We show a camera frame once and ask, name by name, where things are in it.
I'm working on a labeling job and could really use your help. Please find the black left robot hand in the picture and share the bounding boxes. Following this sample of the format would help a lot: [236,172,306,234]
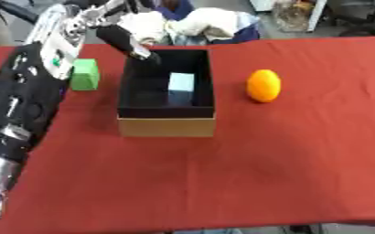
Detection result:
[91,23,162,66]

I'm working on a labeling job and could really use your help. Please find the orange toy fruit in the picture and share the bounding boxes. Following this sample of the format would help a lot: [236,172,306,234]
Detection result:
[245,69,284,103]

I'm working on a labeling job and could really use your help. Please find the green block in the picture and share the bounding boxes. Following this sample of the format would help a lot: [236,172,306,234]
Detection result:
[69,58,102,91]

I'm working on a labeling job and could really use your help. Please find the clear plastic container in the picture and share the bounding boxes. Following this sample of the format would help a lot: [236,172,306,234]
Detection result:
[272,0,316,32]

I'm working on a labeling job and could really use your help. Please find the black office chair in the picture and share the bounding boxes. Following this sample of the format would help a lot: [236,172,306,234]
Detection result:
[325,0,375,37]

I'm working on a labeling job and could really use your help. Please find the light blue block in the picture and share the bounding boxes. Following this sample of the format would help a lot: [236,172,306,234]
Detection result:
[166,72,198,106]

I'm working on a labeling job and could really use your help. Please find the tan cardboard box black inside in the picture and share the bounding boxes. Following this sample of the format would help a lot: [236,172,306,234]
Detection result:
[115,48,219,138]

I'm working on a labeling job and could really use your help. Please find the white cloth pile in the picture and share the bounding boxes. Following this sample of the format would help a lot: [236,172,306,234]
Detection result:
[115,7,241,47]

